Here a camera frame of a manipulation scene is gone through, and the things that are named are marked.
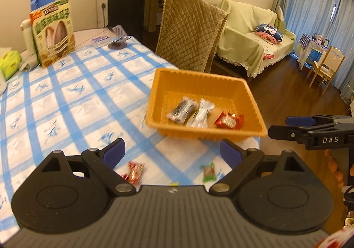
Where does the red patterned candy packet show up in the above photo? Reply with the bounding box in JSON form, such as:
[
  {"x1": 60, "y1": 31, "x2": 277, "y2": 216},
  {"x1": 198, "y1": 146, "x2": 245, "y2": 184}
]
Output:
[{"x1": 122, "y1": 161, "x2": 145, "y2": 186}]

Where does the quilted tan chair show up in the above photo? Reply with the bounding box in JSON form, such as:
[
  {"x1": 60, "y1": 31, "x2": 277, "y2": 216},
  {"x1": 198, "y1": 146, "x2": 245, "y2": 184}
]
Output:
[{"x1": 155, "y1": 0, "x2": 229, "y2": 73}]

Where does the white thermos bottle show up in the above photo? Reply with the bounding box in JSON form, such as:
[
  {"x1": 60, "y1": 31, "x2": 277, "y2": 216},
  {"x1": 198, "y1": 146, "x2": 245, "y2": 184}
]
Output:
[{"x1": 20, "y1": 19, "x2": 39, "y2": 71}]

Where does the blue curtain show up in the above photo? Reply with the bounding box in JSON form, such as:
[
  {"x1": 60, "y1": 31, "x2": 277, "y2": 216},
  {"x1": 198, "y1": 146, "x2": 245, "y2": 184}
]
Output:
[{"x1": 272, "y1": 0, "x2": 353, "y2": 98}]

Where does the black cabinet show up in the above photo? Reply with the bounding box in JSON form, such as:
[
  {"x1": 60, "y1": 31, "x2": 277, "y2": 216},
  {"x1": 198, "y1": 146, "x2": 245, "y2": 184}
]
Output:
[{"x1": 96, "y1": 0, "x2": 145, "y2": 42}]

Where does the green tissue pack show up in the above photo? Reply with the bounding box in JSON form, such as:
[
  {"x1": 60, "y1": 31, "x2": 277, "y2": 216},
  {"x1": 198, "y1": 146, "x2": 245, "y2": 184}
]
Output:
[{"x1": 1, "y1": 50, "x2": 22, "y2": 81}]

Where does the blue white checkered tablecloth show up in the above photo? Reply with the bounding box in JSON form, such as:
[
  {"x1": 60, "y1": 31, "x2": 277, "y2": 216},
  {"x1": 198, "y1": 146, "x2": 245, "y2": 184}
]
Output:
[{"x1": 0, "y1": 35, "x2": 260, "y2": 246}]

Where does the person right hand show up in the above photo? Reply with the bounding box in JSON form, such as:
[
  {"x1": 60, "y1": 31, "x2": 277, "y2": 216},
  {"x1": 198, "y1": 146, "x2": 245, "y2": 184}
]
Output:
[{"x1": 325, "y1": 149, "x2": 344, "y2": 192}]

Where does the blue patterned cushion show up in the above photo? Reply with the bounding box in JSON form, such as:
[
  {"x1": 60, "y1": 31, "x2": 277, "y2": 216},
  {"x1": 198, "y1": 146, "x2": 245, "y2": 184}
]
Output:
[{"x1": 254, "y1": 23, "x2": 283, "y2": 44}]

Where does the side table with cloth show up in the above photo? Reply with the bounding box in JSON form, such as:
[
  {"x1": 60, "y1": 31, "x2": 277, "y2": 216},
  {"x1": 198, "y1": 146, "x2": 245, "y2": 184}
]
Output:
[{"x1": 295, "y1": 34, "x2": 328, "y2": 70}]

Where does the small wooden chair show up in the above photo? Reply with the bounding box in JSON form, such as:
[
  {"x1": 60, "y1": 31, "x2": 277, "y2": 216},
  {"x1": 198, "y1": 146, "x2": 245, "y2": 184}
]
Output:
[{"x1": 307, "y1": 46, "x2": 345, "y2": 95}]

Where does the small blue white box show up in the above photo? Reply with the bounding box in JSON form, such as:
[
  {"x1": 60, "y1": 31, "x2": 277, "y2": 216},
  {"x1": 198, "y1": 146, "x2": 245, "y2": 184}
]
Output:
[{"x1": 91, "y1": 36, "x2": 111, "y2": 48}]

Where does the phone stand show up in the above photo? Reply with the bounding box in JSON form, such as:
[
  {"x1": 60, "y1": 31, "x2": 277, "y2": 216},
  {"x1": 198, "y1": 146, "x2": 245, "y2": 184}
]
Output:
[{"x1": 108, "y1": 25, "x2": 131, "y2": 50}]

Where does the red date snack packet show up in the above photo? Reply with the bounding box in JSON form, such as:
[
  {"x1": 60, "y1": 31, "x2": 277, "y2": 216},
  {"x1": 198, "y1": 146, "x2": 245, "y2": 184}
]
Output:
[{"x1": 214, "y1": 111, "x2": 244, "y2": 130}]

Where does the orange plastic basket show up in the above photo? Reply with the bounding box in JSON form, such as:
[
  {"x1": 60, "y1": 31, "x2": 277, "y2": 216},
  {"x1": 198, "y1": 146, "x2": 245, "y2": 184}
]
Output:
[{"x1": 146, "y1": 68, "x2": 267, "y2": 142}]

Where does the green covered sofa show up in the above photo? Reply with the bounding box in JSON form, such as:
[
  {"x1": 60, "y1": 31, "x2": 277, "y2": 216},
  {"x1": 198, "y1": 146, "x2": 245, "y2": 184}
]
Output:
[{"x1": 217, "y1": 0, "x2": 296, "y2": 78}]

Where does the clear black seed packet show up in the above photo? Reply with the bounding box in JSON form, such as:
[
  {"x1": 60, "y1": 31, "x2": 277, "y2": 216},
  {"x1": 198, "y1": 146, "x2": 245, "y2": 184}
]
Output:
[{"x1": 166, "y1": 97, "x2": 197, "y2": 124}]

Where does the sunflower seed box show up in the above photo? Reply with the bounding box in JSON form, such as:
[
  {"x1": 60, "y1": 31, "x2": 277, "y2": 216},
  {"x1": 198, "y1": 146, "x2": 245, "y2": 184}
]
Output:
[{"x1": 29, "y1": 0, "x2": 76, "y2": 68}]

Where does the silver foil pouch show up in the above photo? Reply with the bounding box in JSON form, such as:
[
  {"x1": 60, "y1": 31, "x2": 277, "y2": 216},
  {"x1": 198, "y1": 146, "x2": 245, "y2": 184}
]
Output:
[{"x1": 186, "y1": 98, "x2": 215, "y2": 128}]

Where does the yellow green candy packet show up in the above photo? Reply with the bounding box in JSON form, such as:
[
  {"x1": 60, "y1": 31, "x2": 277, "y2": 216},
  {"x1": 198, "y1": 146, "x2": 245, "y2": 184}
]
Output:
[{"x1": 168, "y1": 181, "x2": 179, "y2": 186}]

